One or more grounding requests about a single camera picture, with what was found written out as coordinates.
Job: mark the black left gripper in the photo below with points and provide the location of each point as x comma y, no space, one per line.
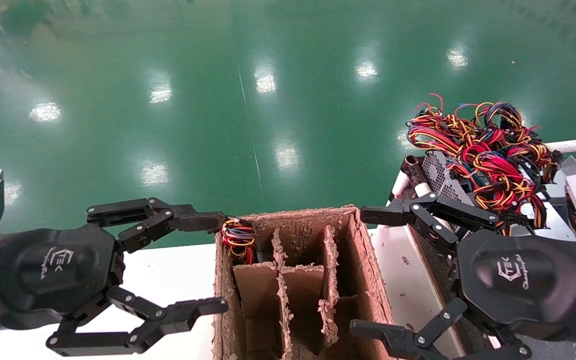
53,265

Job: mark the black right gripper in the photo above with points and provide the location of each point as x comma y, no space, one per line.
518,280

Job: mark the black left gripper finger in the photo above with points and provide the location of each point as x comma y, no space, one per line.
193,220

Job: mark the short white rack pipe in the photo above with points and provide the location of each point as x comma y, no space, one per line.
399,185

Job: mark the brown cardboard box with dividers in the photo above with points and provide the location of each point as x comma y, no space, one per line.
303,235

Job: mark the brown pipe connector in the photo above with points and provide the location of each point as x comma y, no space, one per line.
412,167

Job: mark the perforated grey metal power supply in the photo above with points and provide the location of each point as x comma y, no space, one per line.
440,172

